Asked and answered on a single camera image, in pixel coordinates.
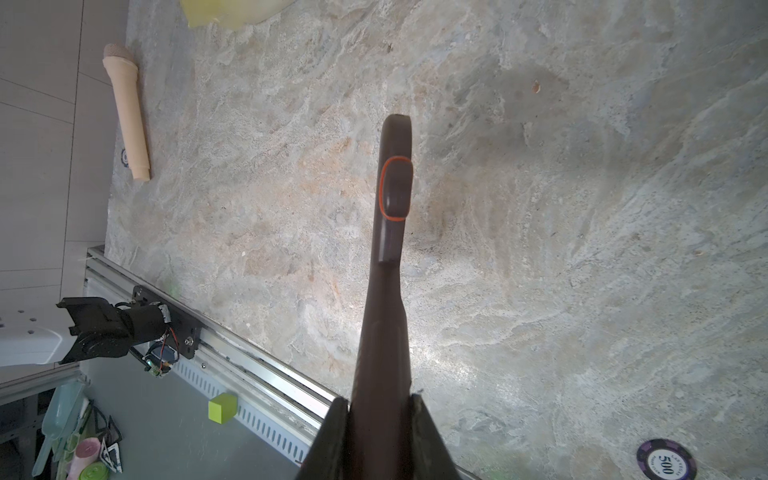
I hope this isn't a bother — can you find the beige wooden pestle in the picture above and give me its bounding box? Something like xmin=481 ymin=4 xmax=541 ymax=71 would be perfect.
xmin=102 ymin=44 xmax=151 ymax=182

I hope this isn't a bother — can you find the green foam cube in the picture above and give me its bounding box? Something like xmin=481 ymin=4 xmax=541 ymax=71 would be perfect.
xmin=208 ymin=392 xmax=238 ymax=425

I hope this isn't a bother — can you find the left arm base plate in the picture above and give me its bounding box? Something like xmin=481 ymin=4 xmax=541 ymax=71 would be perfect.
xmin=132 ymin=285 xmax=203 ymax=360

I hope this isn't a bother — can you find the left circuit board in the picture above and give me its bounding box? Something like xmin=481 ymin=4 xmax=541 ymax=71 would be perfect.
xmin=142 ymin=341 xmax=180 ymax=377

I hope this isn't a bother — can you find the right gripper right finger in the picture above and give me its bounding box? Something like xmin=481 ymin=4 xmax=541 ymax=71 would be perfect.
xmin=410 ymin=394 xmax=460 ymax=480

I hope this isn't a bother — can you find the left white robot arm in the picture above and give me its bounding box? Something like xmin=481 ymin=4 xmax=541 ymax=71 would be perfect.
xmin=1 ymin=297 xmax=171 ymax=367

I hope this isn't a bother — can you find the yellow bagged trash bin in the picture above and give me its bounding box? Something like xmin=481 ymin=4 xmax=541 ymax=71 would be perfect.
xmin=180 ymin=0 xmax=294 ymax=30

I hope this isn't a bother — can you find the aluminium rail frame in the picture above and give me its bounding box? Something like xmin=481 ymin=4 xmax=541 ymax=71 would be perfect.
xmin=83 ymin=245 xmax=481 ymax=480

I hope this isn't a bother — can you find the brown hand brush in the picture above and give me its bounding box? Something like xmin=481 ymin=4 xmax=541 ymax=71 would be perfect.
xmin=343 ymin=114 xmax=414 ymax=479

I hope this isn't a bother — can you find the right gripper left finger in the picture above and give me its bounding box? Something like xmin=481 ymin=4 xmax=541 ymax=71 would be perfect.
xmin=295 ymin=397 xmax=348 ymax=480

